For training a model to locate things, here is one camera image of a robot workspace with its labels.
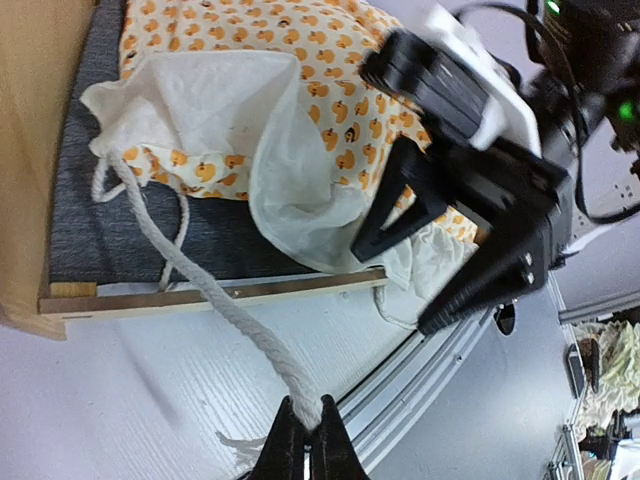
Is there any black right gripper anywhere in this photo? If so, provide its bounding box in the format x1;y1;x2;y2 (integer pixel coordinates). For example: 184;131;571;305
351;1;639;335

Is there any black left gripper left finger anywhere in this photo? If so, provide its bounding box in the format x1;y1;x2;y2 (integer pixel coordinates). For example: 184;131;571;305
252;396;307;480

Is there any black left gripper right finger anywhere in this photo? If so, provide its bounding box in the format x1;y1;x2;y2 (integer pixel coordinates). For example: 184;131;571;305
310;395;369;480

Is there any duck print mattress cushion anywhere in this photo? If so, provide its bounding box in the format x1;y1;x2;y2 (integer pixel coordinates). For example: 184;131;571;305
79;0;491;466

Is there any wooden pet bed frame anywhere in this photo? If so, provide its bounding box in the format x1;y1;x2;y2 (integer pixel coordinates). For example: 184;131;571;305
1;1;397;338

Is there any aluminium front rail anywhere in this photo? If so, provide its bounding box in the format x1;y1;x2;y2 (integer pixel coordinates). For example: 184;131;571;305
334;274;569;474

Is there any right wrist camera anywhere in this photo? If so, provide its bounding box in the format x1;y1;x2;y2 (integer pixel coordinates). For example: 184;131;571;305
360;4;542;156

